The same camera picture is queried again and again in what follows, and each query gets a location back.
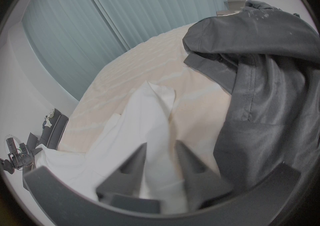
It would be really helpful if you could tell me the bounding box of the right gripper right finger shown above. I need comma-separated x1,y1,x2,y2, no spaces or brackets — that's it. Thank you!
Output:
174,141,233,211

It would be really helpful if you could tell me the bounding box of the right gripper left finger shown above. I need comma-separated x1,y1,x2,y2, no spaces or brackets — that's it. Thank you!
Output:
96,142,161,214

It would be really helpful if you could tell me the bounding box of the white printed T-shirt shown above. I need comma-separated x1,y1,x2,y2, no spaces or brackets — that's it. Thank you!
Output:
35,81,190,214

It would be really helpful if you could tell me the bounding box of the pile of clothes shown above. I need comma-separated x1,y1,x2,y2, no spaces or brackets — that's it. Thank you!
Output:
182,0,320,190

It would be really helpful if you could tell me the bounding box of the bed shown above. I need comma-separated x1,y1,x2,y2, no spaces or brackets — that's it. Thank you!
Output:
57,0,300,170

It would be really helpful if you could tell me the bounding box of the black chest of drawers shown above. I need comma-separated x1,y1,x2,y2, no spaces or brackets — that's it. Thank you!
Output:
26,108,70,151

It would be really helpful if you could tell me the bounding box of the small heap of cloths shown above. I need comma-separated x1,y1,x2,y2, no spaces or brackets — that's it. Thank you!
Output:
41,108,57,128

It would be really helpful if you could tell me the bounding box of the blue-green curtain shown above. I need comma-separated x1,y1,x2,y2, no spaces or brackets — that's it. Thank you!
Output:
75,0,233,50
22,0,129,101

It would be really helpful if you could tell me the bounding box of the grey bedside table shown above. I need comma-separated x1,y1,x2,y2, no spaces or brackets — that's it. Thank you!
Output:
217,0,247,16

